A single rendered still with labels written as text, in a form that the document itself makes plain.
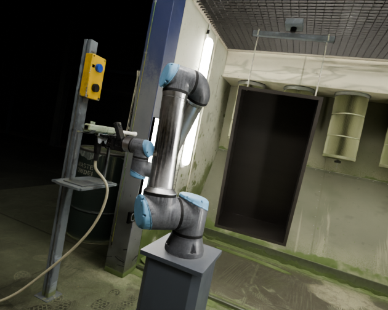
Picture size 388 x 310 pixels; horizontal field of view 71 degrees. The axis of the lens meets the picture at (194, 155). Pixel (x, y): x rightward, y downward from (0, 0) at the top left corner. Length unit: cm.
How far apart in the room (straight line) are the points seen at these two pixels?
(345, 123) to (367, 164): 66
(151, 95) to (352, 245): 251
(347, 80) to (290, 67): 60
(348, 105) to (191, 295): 263
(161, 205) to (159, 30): 144
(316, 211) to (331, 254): 46
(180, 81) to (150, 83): 94
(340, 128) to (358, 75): 55
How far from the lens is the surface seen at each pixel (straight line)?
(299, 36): 261
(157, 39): 223
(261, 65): 344
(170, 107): 121
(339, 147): 330
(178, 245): 131
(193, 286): 130
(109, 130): 176
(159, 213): 119
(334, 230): 340
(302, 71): 338
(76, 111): 184
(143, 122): 213
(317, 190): 355
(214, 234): 334
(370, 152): 375
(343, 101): 338
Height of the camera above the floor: 118
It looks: 4 degrees down
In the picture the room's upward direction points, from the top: 11 degrees clockwise
